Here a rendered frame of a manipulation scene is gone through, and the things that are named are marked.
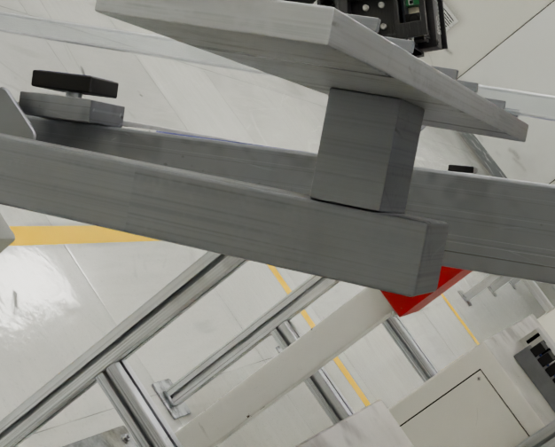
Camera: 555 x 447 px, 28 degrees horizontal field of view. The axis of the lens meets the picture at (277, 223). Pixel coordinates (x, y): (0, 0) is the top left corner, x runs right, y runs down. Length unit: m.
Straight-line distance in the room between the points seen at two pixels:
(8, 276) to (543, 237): 1.63
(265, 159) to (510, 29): 9.03
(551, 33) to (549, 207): 9.01
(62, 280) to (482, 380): 0.89
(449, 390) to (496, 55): 7.65
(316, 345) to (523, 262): 1.16
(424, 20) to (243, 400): 1.20
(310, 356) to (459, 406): 0.46
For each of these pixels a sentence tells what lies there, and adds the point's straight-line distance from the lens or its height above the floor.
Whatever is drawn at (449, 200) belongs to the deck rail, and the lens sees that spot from 0.73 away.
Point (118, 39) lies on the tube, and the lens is 0.63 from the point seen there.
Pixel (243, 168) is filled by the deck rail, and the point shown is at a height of 0.86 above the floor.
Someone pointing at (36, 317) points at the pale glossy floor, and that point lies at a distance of 2.22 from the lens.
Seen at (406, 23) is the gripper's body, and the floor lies 1.00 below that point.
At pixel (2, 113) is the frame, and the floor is 0.75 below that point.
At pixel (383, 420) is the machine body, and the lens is 1.44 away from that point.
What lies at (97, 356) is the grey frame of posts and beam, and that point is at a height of 0.30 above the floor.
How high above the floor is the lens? 1.07
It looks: 16 degrees down
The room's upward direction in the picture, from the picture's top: 51 degrees clockwise
